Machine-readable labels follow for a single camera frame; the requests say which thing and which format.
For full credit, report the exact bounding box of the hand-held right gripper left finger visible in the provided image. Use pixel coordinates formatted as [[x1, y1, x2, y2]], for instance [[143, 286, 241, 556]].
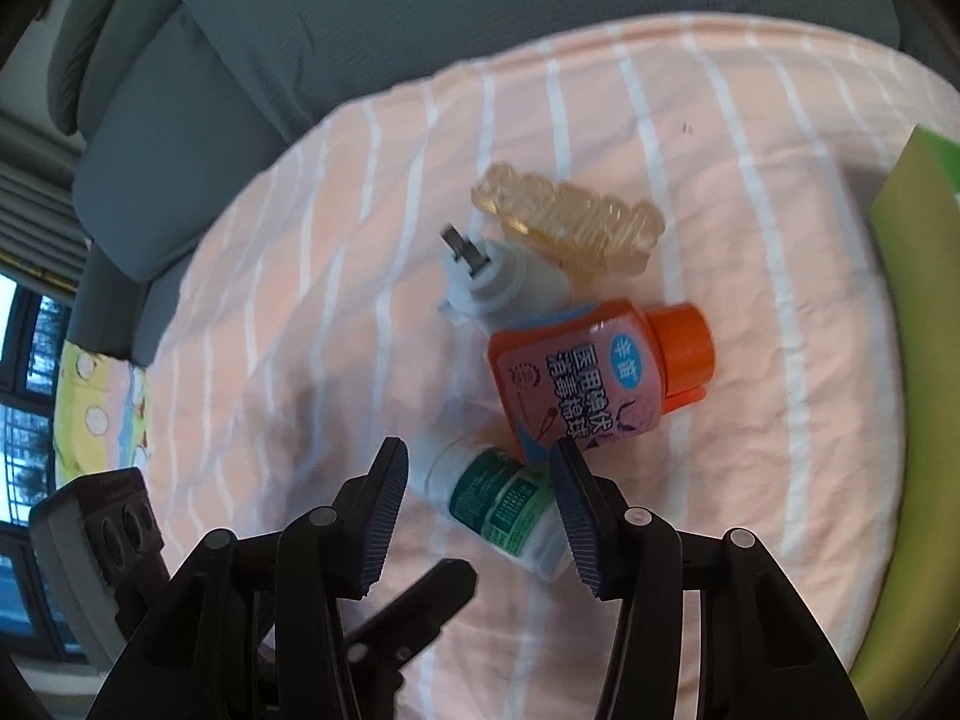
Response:
[[86, 437, 412, 720]]

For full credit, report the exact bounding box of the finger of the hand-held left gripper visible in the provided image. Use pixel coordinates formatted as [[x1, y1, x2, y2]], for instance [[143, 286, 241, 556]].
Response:
[[341, 559, 479, 691]]

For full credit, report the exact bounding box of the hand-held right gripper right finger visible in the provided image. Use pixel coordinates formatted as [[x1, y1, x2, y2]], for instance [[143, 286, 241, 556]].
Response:
[[550, 437, 871, 720]]

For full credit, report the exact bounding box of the white bottle with green label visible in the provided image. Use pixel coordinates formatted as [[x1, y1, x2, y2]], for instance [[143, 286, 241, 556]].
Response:
[[409, 439, 582, 584]]

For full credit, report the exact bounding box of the orange bottle with pink label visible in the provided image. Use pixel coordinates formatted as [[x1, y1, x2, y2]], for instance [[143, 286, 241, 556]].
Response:
[[487, 300, 715, 466]]

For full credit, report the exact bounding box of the white plug-in vaporiser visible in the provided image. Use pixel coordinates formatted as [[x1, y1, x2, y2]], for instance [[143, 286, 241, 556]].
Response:
[[437, 223, 575, 331]]

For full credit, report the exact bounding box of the amber hair claw clip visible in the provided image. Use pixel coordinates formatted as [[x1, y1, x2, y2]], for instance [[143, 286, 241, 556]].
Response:
[[471, 161, 667, 290]]

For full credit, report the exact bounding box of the green cardboard box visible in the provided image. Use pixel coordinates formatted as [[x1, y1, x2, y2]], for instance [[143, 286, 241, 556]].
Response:
[[847, 126, 960, 720]]

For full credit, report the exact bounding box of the yellow printed cloth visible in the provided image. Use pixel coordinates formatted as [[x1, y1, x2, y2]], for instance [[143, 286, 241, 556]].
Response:
[[52, 341, 155, 477]]

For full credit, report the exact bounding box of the pink striped cloth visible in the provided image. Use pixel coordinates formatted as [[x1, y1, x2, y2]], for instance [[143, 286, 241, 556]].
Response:
[[131, 11, 912, 720]]

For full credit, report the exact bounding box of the grey curtain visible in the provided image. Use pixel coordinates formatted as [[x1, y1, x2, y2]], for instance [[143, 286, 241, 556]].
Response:
[[0, 109, 91, 290]]

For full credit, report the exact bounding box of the window with dark frame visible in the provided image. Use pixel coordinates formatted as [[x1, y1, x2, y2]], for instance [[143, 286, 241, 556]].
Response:
[[0, 270, 83, 661]]

